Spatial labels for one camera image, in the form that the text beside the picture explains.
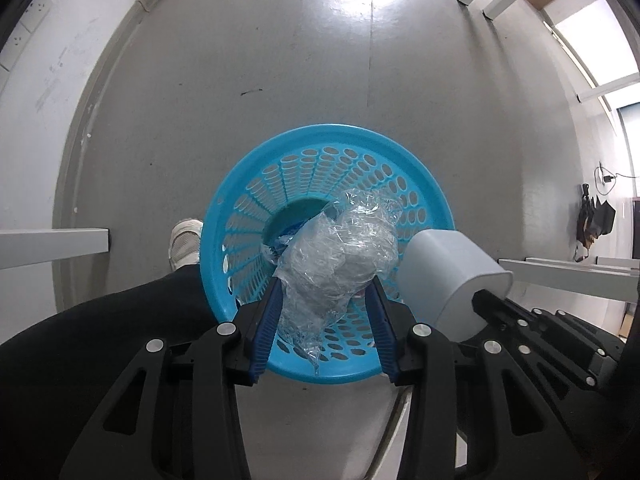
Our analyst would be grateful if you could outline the person's left leg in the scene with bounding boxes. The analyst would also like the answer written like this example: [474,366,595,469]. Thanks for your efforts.
[0,264,241,480]

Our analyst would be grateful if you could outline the white wall socket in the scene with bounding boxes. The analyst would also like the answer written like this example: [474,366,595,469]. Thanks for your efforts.
[20,0,51,28]
[0,30,28,73]

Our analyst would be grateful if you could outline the blue plastic basket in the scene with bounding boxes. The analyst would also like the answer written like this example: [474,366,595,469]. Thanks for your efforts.
[200,124,456,387]

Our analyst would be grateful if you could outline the clear plastic wrapper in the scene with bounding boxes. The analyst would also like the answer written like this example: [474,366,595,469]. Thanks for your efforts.
[272,187,403,378]

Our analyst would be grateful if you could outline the white table leg beam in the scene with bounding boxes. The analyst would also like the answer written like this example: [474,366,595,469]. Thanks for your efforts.
[497,256,640,303]
[0,227,112,271]

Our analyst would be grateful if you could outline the dark window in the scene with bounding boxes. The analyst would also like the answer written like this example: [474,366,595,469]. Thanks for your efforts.
[615,102,640,178]

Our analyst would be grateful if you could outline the curved metal tube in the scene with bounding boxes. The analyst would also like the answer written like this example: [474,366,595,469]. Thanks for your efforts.
[362,385,416,480]

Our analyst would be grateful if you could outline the black charger with cable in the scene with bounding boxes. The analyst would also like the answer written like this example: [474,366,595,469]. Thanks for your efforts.
[594,160,640,196]

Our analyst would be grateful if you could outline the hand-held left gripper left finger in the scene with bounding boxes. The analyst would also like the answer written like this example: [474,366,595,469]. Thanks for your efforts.
[60,275,283,480]

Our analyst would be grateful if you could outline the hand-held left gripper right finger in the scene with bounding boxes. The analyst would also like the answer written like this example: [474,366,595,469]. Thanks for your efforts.
[365,277,568,480]

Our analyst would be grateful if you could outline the dark bag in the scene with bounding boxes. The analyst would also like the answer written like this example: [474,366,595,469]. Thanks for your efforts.
[575,184,618,263]

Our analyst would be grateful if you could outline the white shoe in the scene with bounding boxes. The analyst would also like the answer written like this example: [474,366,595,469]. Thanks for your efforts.
[169,218,205,273]

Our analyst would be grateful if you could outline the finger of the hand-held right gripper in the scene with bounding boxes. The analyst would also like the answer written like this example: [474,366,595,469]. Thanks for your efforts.
[471,289,601,391]
[530,306,626,361]

